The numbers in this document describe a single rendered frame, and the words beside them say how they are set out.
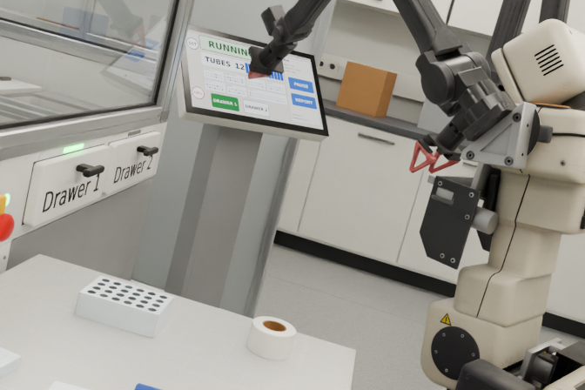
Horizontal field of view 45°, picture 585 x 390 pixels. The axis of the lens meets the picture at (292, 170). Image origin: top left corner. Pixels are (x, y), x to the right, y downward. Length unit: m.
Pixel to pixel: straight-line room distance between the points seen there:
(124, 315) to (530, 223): 0.76
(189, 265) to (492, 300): 1.19
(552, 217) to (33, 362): 0.92
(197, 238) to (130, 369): 1.35
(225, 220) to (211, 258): 0.14
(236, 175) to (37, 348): 1.39
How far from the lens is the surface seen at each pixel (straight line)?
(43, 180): 1.27
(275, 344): 1.11
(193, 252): 2.34
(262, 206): 3.01
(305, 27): 1.80
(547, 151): 1.34
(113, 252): 1.79
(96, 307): 1.11
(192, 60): 2.16
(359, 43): 4.89
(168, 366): 1.03
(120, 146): 1.57
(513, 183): 1.43
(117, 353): 1.04
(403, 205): 4.23
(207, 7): 3.04
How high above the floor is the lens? 1.23
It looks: 10 degrees down
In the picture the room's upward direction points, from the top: 15 degrees clockwise
